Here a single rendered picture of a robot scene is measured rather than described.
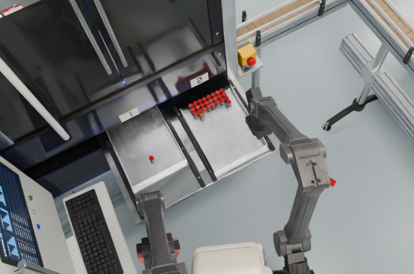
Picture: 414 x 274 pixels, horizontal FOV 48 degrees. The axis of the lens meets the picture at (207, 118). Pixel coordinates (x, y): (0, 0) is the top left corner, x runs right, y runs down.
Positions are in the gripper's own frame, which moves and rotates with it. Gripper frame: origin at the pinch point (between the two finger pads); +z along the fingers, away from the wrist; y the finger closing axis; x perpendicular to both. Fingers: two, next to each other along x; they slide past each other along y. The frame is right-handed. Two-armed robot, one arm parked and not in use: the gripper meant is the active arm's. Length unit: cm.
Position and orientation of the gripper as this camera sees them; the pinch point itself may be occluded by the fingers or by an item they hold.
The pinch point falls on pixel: (258, 133)
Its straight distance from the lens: 182.2
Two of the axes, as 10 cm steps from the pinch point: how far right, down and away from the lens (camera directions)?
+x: -8.9, 4.4, -1.2
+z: 0.8, 4.1, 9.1
